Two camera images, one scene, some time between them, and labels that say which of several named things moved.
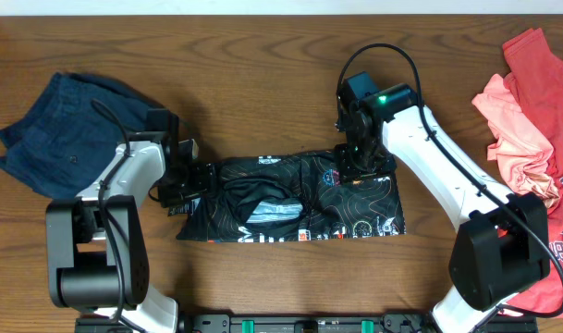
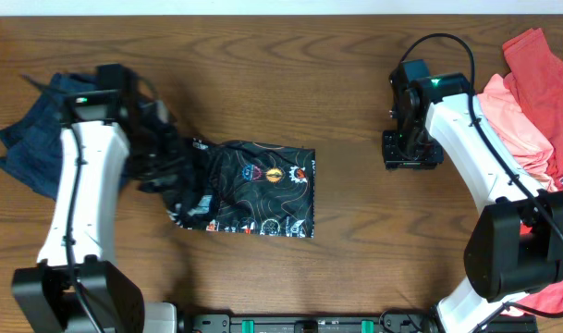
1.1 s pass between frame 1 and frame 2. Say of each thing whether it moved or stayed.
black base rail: stayed
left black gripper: moved
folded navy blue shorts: stayed
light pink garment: stayed
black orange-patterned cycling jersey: moved
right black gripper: moved
